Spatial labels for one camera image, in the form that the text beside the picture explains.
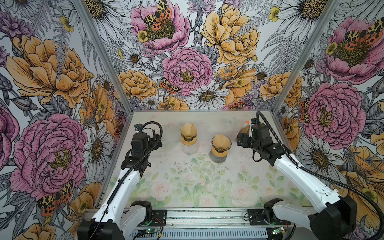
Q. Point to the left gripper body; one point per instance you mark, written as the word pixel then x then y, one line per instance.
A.
pixel 151 142

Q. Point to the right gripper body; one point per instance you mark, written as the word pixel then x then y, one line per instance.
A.
pixel 247 141

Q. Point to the brown coffee filter stack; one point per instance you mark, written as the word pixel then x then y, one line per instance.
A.
pixel 245 129

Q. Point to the grey glass dripper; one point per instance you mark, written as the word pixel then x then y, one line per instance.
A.
pixel 221 150

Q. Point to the wooden ring dripper holder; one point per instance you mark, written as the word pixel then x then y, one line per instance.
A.
pixel 188 143
pixel 219 155

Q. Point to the grey ribbed glass pitcher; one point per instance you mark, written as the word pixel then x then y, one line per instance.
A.
pixel 218 160

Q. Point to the green glass dripper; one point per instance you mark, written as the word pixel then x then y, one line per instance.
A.
pixel 188 139

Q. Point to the clear glass carafe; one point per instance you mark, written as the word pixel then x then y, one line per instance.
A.
pixel 189 150

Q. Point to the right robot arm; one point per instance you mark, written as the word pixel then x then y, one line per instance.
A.
pixel 330 217

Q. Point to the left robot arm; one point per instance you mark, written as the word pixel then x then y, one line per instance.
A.
pixel 110 222

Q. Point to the green circuit board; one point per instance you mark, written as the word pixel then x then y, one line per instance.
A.
pixel 149 233

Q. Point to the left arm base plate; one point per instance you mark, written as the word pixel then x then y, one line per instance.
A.
pixel 159 218

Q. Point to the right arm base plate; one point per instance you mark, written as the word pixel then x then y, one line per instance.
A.
pixel 263 217

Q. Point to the aluminium front rail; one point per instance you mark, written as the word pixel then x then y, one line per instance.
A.
pixel 203 218

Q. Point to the left corner frame post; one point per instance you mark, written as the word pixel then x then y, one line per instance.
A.
pixel 97 41

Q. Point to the corner frame post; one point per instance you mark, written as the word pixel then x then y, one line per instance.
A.
pixel 323 22
pixel 97 41

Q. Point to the right corner frame post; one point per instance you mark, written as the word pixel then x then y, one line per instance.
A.
pixel 323 22

